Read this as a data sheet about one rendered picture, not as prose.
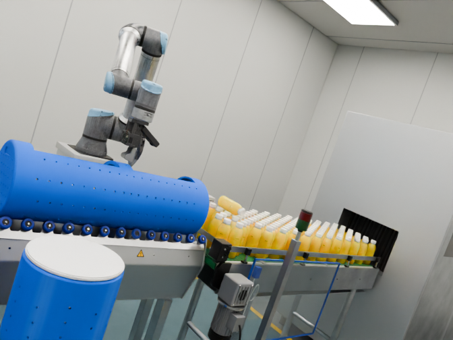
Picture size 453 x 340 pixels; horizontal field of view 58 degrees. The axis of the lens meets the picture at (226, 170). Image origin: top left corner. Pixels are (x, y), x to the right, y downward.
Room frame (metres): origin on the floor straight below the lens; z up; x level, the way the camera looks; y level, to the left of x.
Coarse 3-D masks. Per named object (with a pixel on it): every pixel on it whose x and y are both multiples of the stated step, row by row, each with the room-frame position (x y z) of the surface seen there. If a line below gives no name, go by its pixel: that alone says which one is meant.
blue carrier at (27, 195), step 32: (0, 160) 1.49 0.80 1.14; (32, 160) 1.40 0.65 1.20; (64, 160) 1.49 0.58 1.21; (0, 192) 1.40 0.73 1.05; (32, 192) 1.37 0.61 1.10; (64, 192) 1.45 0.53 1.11; (96, 192) 1.53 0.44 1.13; (128, 192) 1.62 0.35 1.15; (160, 192) 1.74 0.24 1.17; (192, 192) 1.87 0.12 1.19; (96, 224) 1.60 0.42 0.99; (128, 224) 1.68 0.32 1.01; (160, 224) 1.77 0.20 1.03; (192, 224) 1.87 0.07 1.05
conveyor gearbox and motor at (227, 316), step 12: (228, 276) 1.90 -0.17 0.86; (240, 276) 1.94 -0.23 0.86; (228, 288) 1.88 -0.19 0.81; (240, 288) 1.85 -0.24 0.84; (252, 288) 1.91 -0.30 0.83; (228, 300) 1.86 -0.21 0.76; (240, 300) 1.87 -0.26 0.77; (216, 312) 1.90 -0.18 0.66; (228, 312) 1.87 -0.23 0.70; (240, 312) 1.89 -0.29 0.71; (216, 324) 1.87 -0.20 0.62; (228, 324) 1.85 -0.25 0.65; (240, 324) 1.85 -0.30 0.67; (216, 336) 1.86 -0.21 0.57; (228, 336) 1.88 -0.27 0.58; (240, 336) 1.84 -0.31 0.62
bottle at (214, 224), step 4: (212, 220) 2.09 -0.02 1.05; (216, 220) 2.08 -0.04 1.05; (220, 220) 2.09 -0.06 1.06; (212, 224) 2.07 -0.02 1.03; (216, 224) 2.07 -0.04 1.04; (208, 228) 2.09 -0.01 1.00; (212, 228) 2.07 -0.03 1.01; (216, 228) 2.07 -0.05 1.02; (208, 232) 2.08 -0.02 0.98; (212, 232) 2.07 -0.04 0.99; (208, 240) 2.07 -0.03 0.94; (208, 244) 2.07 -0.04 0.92; (208, 248) 2.07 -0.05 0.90
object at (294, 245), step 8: (296, 240) 2.03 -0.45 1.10; (288, 248) 2.04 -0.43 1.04; (296, 248) 2.02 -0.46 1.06; (288, 256) 2.03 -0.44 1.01; (288, 264) 2.02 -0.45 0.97; (280, 272) 2.04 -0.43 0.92; (288, 272) 2.03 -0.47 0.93; (280, 280) 2.02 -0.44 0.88; (280, 288) 2.02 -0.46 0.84; (272, 296) 2.03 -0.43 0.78; (280, 296) 2.04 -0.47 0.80; (272, 304) 2.02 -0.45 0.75; (272, 312) 2.03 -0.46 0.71; (264, 320) 2.03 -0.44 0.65; (264, 328) 2.02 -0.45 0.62; (256, 336) 2.04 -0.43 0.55; (264, 336) 2.03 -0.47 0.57
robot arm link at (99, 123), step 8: (88, 112) 2.48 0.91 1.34; (96, 112) 2.44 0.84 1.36; (104, 112) 2.45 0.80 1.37; (112, 112) 2.50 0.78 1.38; (88, 120) 2.45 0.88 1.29; (96, 120) 2.44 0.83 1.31; (104, 120) 2.45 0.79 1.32; (112, 120) 2.48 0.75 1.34; (88, 128) 2.44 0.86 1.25; (96, 128) 2.44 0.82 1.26; (104, 128) 2.45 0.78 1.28; (112, 128) 2.47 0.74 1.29; (96, 136) 2.45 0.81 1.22; (104, 136) 2.48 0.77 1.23
